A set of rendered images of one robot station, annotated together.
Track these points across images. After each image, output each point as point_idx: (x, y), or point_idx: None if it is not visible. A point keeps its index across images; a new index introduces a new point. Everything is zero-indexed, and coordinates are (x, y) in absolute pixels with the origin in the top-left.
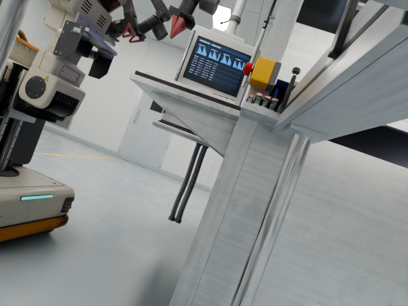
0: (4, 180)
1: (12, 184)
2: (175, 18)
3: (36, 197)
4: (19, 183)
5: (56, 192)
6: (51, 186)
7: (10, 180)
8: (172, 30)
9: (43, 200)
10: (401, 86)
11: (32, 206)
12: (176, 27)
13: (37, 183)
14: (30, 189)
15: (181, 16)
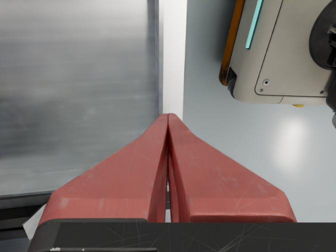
0: (307, 7)
1: (291, 1)
2: (207, 181)
3: (254, 16)
4: (290, 21)
5: (249, 60)
6: (260, 62)
7: (302, 14)
8: (169, 132)
9: (248, 32)
10: None
11: (250, 12)
12: (130, 145)
13: (277, 49)
14: (270, 16)
15: (104, 242)
